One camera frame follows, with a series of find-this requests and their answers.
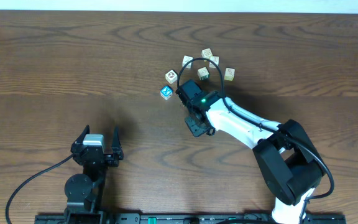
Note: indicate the wooden block brown circle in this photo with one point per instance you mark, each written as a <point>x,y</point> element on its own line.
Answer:
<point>171,76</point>

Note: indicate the wooden block green side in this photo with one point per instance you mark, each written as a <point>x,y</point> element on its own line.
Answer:
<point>203,73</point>

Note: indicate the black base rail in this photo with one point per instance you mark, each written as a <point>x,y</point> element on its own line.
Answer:
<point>135,218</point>

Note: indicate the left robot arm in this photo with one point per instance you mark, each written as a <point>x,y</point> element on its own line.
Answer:
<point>84,191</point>

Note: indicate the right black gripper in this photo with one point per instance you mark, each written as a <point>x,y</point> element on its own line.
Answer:
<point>196,130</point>

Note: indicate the wooden block yellow side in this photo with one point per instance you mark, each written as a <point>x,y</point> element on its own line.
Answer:
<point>229,74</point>

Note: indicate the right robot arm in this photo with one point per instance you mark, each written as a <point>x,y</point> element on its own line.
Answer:
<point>289,163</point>

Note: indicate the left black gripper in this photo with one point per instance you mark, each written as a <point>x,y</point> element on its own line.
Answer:
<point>110,160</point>

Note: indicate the wooden block upper left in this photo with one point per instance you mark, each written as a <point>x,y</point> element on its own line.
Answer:
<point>186,62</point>

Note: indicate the wooden block beside top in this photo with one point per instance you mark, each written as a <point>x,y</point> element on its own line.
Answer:
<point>214,61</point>

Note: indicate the blue letter block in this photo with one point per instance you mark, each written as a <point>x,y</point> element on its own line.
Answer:
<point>166,92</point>

